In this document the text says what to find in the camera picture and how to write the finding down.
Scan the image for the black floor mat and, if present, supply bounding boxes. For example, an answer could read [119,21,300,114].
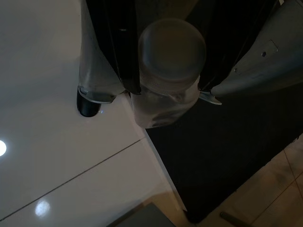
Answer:
[144,93,303,224]

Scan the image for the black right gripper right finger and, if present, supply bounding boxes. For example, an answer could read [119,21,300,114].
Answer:
[200,0,249,92]

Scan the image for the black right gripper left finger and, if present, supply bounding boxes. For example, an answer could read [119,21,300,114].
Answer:
[104,0,142,93]

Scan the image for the silver right robot leg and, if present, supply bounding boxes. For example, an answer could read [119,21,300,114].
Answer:
[76,0,126,117]

